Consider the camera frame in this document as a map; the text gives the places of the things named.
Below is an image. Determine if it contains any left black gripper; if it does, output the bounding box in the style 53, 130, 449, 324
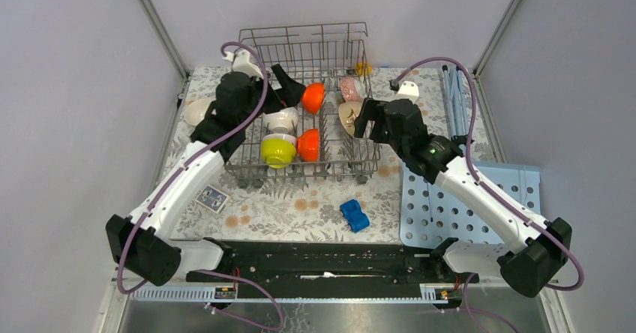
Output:
240, 64, 307, 128

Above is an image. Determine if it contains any beige bowl with leaf pattern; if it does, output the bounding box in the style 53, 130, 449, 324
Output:
338, 101, 362, 136

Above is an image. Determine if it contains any plain beige bowl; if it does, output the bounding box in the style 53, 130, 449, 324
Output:
184, 97, 216, 126

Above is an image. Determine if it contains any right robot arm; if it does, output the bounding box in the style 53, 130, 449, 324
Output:
354, 98, 575, 298

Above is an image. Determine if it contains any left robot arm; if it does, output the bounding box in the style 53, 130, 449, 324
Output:
106, 64, 307, 294

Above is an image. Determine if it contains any orange bowl rear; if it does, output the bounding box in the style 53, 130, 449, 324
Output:
301, 82, 325, 115

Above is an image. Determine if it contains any orange bowl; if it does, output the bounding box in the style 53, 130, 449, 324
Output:
297, 128, 320, 162
301, 82, 325, 115

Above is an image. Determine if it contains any pink patterned bowl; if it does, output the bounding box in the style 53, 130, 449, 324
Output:
339, 76, 365, 102

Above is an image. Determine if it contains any white ribbed bowl middle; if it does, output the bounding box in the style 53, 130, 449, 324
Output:
263, 107, 299, 134

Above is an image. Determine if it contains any yellow rubber duck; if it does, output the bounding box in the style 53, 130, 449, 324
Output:
354, 61, 373, 77

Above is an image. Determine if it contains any floral patterned table mat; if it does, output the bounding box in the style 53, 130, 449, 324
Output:
163, 64, 495, 243

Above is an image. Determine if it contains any orange bowl front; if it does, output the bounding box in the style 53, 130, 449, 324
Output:
297, 128, 320, 162

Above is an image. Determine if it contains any yellow-green bowl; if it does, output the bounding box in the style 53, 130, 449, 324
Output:
260, 133, 297, 169

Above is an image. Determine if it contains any blue folded metal stand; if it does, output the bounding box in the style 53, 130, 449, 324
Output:
442, 64, 470, 151

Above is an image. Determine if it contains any blue toy car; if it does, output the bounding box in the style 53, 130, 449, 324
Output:
340, 199, 371, 233

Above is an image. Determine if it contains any light blue perforated board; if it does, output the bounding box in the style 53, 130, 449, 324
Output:
400, 161, 541, 249

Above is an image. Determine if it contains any grey wire dish rack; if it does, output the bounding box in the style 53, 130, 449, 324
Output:
226, 21, 380, 188

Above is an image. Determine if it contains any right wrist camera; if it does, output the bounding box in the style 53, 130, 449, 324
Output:
389, 79, 420, 103

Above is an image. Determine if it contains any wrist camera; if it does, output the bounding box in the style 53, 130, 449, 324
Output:
389, 79, 420, 103
223, 48, 263, 80

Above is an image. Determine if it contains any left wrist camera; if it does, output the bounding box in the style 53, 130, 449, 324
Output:
223, 48, 263, 80

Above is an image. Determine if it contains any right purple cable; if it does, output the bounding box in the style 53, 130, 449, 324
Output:
394, 56, 585, 292

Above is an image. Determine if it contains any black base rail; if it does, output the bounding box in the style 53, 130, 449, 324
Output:
163, 238, 478, 302

